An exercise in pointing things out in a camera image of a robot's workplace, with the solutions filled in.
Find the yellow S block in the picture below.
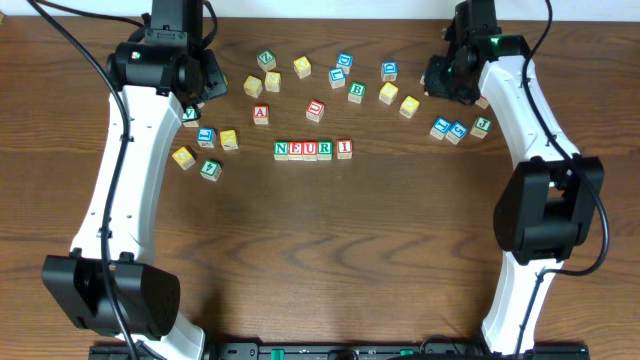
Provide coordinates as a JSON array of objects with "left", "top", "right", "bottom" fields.
[
  {"left": 265, "top": 71, "right": 282, "bottom": 92},
  {"left": 379, "top": 82, "right": 399, "bottom": 105}
]

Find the green N block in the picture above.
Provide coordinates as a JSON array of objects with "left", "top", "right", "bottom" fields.
[{"left": 273, "top": 141, "right": 289, "bottom": 161}]

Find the red E block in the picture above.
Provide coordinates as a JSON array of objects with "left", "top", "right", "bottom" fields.
[{"left": 288, "top": 141, "right": 303, "bottom": 161}]

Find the red U block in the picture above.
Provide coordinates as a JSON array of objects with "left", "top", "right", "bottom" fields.
[
  {"left": 302, "top": 141, "right": 318, "bottom": 161},
  {"left": 305, "top": 100, "right": 325, "bottom": 122}
]

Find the green R block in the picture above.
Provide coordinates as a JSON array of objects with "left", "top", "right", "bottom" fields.
[{"left": 317, "top": 141, "right": 333, "bottom": 161}]

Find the red I block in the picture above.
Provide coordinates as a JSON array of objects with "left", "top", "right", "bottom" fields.
[{"left": 336, "top": 139, "right": 353, "bottom": 160}]

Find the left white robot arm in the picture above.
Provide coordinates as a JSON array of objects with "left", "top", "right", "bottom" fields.
[{"left": 42, "top": 42, "right": 227, "bottom": 359}]

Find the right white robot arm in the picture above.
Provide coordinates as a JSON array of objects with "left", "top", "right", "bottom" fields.
[{"left": 425, "top": 35, "right": 604, "bottom": 358}]

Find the green V block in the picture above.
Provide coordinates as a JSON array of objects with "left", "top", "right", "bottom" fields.
[{"left": 182, "top": 106, "right": 201, "bottom": 128}]

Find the yellow C block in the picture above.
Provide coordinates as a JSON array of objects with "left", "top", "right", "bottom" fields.
[{"left": 243, "top": 76, "right": 263, "bottom": 98}]

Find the red M block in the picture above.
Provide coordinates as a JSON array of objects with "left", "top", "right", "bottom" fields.
[{"left": 475, "top": 96, "right": 489, "bottom": 109}]

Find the blue l block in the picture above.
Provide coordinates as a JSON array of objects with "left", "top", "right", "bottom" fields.
[
  {"left": 328, "top": 67, "right": 346, "bottom": 89},
  {"left": 197, "top": 128, "right": 216, "bottom": 148}
]

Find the red A block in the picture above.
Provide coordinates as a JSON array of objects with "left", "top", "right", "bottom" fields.
[{"left": 253, "top": 104, "right": 269, "bottom": 125}]

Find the yellow O block right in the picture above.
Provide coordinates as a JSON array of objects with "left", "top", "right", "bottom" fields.
[{"left": 399, "top": 96, "right": 420, "bottom": 119}]

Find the yellow o block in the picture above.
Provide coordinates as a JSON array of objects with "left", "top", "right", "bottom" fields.
[
  {"left": 399, "top": 96, "right": 420, "bottom": 119},
  {"left": 293, "top": 56, "right": 312, "bottom": 79}
]

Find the blue I block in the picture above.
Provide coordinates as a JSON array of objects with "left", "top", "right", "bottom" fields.
[{"left": 430, "top": 117, "right": 452, "bottom": 140}]

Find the blue G block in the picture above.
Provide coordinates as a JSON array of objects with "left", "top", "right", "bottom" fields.
[{"left": 445, "top": 121, "right": 468, "bottom": 145}]

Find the yellow K block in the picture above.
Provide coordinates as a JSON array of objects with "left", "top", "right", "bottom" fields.
[{"left": 219, "top": 129, "right": 239, "bottom": 151}]

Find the green Z block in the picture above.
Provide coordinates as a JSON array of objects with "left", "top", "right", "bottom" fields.
[{"left": 257, "top": 49, "right": 277, "bottom": 72}]

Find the green J block right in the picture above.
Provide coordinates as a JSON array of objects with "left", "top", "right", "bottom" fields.
[{"left": 470, "top": 116, "right": 492, "bottom": 139}]

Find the blue D block right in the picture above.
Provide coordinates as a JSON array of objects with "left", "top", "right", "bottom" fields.
[{"left": 381, "top": 61, "right": 399, "bottom": 82}]

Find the blue d block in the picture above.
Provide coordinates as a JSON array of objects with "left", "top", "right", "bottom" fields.
[
  {"left": 381, "top": 61, "right": 399, "bottom": 82},
  {"left": 336, "top": 52, "right": 353, "bottom": 75}
]

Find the yellow G block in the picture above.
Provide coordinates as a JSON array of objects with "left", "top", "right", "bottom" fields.
[{"left": 172, "top": 146, "right": 196, "bottom": 170}]

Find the green 4 block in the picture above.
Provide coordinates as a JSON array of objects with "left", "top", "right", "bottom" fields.
[{"left": 200, "top": 160, "right": 222, "bottom": 181}]

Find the green B block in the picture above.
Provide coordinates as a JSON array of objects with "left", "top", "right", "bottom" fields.
[{"left": 348, "top": 81, "right": 367, "bottom": 104}]

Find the blue D block left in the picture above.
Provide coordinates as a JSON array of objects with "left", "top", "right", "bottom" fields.
[{"left": 336, "top": 52, "right": 353, "bottom": 75}]

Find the blue L block upper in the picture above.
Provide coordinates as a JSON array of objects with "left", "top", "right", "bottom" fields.
[{"left": 328, "top": 67, "right": 346, "bottom": 89}]

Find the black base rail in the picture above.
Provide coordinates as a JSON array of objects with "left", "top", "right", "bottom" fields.
[{"left": 88, "top": 340, "right": 591, "bottom": 360}]

